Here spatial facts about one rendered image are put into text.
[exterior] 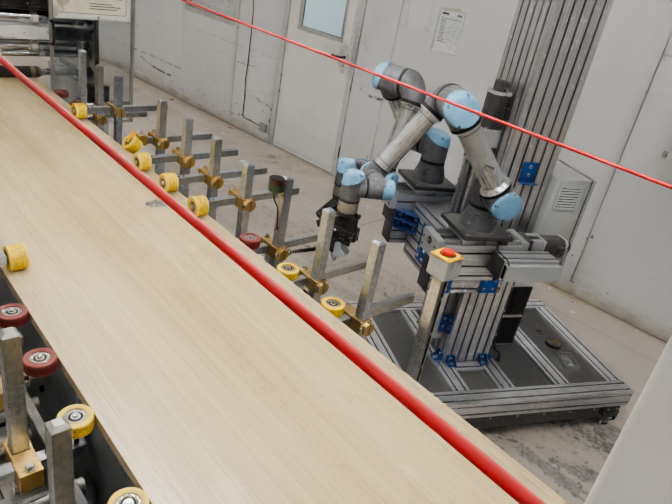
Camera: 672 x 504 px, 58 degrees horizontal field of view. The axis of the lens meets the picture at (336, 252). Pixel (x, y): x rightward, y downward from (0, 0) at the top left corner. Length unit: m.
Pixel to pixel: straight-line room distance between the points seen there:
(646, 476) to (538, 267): 2.13
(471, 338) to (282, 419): 1.68
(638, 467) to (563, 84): 2.29
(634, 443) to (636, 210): 4.00
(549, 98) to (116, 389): 1.92
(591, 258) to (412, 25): 2.25
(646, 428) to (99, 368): 1.42
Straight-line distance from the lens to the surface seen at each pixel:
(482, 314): 2.98
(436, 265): 1.74
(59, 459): 1.22
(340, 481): 1.43
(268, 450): 1.46
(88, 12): 4.21
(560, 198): 2.79
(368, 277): 1.98
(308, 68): 5.89
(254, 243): 2.29
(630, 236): 4.45
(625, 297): 4.57
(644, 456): 0.42
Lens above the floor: 1.95
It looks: 27 degrees down
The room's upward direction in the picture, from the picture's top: 11 degrees clockwise
